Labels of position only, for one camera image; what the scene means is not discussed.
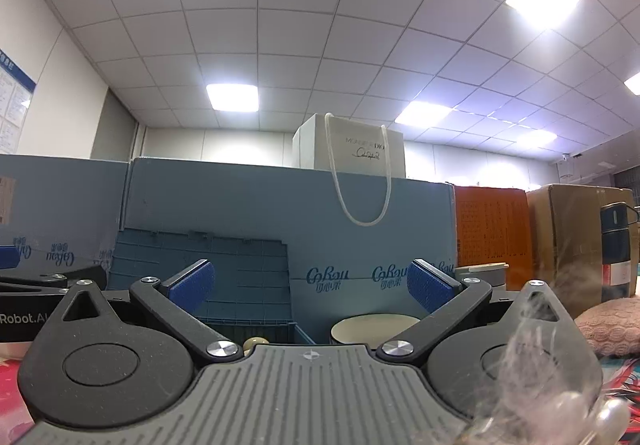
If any pink knitted cushion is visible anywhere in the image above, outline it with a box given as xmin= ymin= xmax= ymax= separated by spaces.
xmin=575 ymin=297 xmax=640 ymax=357

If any brown cardboard box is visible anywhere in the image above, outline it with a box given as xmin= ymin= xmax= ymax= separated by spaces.
xmin=527 ymin=184 xmax=639 ymax=317

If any blue plastic storage crate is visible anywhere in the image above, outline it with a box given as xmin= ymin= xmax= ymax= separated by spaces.
xmin=107 ymin=228 xmax=326 ymax=344

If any dark blue thermos bottle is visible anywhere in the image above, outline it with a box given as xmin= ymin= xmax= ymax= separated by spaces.
xmin=600 ymin=202 xmax=638 ymax=302

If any white bowl with blue pattern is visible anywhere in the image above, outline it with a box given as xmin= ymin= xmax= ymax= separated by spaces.
xmin=330 ymin=314 xmax=419 ymax=349

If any colourful anime table mat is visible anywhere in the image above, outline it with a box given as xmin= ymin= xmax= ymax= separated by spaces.
xmin=1 ymin=358 xmax=639 ymax=444

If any orange perforated panel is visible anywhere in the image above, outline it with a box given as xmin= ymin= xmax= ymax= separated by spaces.
xmin=454 ymin=186 xmax=534 ymax=290

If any beige round knob object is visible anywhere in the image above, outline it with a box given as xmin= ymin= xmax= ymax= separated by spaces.
xmin=243 ymin=335 xmax=269 ymax=356

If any white paper gift bag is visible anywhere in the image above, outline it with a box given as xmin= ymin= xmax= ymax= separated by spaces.
xmin=292 ymin=113 xmax=406 ymax=227

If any grey lidded jar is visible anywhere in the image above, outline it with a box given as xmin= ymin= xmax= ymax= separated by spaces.
xmin=454 ymin=262 xmax=509 ymax=291

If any large blue cardboard box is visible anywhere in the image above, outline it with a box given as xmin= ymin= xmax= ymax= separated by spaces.
xmin=125 ymin=158 xmax=457 ymax=342

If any white fluffy pearl charm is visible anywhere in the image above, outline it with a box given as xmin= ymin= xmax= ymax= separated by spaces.
xmin=457 ymin=279 xmax=630 ymax=444

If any wall notice board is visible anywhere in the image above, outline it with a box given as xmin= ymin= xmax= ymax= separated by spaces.
xmin=0 ymin=51 xmax=36 ymax=154

